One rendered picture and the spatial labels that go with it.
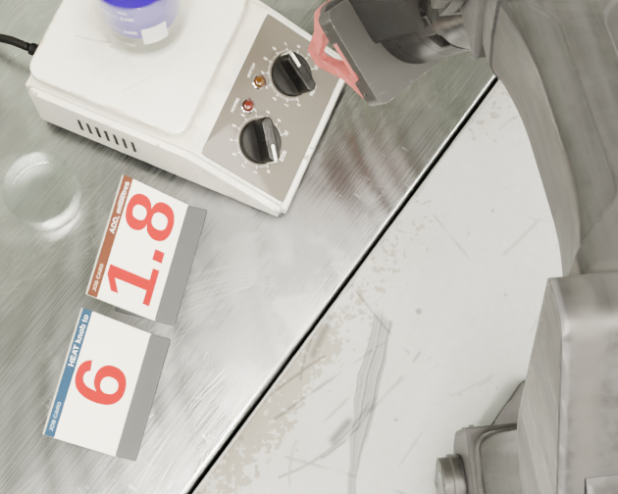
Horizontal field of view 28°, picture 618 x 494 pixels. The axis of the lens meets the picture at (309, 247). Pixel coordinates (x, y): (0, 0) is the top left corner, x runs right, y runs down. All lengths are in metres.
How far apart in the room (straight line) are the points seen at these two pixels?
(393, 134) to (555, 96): 0.43
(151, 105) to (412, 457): 0.31
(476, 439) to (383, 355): 0.18
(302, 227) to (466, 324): 0.14
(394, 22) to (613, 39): 0.20
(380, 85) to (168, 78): 0.18
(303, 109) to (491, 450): 0.32
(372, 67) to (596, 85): 0.25
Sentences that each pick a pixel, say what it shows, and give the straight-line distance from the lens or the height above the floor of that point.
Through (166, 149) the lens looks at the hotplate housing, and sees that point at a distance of 0.86.
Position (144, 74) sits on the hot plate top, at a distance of 0.86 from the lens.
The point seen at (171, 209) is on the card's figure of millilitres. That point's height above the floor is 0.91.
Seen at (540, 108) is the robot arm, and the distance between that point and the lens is 0.53.
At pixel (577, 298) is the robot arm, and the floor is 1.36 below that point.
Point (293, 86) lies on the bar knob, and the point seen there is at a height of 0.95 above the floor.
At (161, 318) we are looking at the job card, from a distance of 0.89.
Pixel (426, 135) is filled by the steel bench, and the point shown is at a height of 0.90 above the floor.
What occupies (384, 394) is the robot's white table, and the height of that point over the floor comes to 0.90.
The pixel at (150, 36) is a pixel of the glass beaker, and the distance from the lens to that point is 0.83.
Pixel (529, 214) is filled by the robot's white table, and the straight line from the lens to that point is 0.93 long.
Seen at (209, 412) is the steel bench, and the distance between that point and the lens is 0.89.
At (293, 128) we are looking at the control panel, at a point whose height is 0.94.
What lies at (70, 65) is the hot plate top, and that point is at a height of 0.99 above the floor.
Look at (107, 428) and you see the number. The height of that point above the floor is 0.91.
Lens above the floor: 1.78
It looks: 75 degrees down
